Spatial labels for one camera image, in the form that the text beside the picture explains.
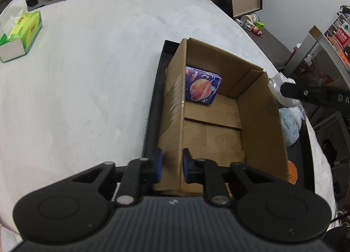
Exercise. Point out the white paper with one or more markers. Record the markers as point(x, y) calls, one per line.
point(275, 81)

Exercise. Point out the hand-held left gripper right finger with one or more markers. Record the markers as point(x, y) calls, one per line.
point(187, 166)

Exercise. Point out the white jar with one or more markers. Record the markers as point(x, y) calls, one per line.
point(250, 18)

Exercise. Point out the brown cardboard box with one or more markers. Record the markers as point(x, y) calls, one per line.
point(213, 137)

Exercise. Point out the grey pink plush toy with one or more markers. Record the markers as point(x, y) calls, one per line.
point(289, 126)

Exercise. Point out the white charger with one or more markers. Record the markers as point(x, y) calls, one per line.
point(239, 21)

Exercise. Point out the burger plush toy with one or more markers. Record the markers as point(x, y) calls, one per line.
point(292, 172)

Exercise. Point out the small green box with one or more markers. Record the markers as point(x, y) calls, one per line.
point(260, 25)

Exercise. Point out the black tray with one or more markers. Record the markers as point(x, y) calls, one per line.
point(157, 98)

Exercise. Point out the purple tissue pack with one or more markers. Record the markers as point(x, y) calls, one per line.
point(202, 85)

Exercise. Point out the red toy figure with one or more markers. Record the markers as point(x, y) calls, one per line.
point(255, 30)

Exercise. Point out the black slipper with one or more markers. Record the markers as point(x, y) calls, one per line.
point(32, 1)

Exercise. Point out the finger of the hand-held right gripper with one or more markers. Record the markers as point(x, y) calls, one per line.
point(298, 91)

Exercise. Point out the green tissue box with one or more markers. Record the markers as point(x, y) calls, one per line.
point(27, 30)

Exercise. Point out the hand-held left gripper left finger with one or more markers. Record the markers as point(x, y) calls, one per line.
point(158, 165)

